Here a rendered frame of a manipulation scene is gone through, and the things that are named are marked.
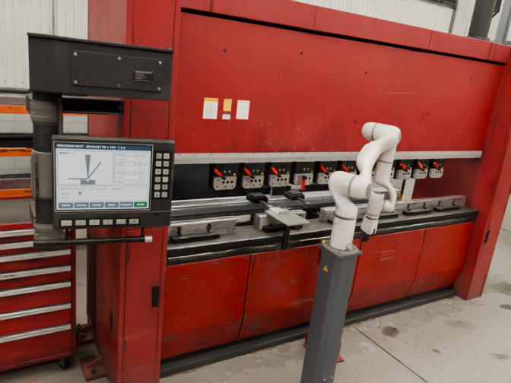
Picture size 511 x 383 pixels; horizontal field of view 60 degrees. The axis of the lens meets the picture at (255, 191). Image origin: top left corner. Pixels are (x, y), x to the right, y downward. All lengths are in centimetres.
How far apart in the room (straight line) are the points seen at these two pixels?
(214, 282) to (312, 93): 134
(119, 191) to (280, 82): 134
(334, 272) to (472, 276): 236
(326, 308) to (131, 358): 112
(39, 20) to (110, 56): 491
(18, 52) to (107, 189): 491
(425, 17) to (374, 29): 738
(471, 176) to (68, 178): 362
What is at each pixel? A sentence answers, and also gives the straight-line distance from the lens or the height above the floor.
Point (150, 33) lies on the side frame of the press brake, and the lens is 220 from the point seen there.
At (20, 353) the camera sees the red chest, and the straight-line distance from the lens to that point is 300.
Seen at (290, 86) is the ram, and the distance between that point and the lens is 282.
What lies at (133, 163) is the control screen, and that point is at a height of 151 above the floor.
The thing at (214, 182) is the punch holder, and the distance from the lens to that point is 267.
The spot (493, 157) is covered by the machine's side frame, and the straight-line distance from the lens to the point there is 444.
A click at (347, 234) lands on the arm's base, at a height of 110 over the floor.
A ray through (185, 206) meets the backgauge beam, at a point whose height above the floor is 98.
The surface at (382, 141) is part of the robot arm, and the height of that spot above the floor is 160.
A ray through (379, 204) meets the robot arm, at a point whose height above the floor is 120.
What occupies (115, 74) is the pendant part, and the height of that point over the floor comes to 184.
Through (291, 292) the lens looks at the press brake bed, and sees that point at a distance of 321.
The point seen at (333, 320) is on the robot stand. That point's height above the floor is 60.
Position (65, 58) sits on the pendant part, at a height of 187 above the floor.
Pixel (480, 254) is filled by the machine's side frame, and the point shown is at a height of 48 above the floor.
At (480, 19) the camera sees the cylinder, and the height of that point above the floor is 247.
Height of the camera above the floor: 193
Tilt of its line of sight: 16 degrees down
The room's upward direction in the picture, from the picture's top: 6 degrees clockwise
